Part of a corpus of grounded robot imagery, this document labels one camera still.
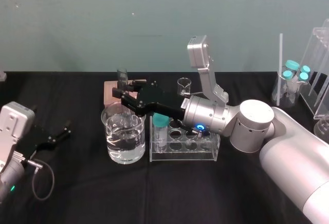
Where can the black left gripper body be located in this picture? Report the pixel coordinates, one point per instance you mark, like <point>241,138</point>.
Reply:
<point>36,140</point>

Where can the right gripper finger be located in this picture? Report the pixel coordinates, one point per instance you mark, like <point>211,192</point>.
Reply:
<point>138,83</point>
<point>126,100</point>

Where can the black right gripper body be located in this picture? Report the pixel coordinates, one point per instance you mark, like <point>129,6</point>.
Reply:
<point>160,98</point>

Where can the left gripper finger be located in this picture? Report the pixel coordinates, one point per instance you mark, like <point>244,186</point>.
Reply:
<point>63,129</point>
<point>64,136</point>

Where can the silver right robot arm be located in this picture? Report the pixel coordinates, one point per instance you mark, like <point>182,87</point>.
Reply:
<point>253,125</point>

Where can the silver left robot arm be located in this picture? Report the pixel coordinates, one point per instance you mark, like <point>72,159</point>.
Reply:
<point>11,131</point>

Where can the small empty glass beaker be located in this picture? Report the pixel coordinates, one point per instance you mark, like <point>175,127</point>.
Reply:
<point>184,86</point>

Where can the test tube with teal cap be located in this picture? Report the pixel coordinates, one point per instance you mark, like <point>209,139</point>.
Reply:
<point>160,126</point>
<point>292,65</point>
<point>287,75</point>
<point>305,69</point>
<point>303,76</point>

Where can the large glass beaker with water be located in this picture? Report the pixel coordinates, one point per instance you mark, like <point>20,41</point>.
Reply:
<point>123,141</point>

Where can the clear acrylic test tube rack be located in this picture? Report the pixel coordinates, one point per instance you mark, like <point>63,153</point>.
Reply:
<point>185,147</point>

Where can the clear beaker holding capped tubes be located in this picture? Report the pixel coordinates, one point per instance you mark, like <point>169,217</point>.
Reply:
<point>285,98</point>

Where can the clear glass beaker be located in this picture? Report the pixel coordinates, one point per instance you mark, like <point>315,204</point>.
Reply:
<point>322,129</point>

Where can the black table cloth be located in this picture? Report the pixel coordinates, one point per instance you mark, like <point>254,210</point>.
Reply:
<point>180,195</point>

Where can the tall clear acrylic stand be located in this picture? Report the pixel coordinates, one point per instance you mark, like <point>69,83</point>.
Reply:
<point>318,54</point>

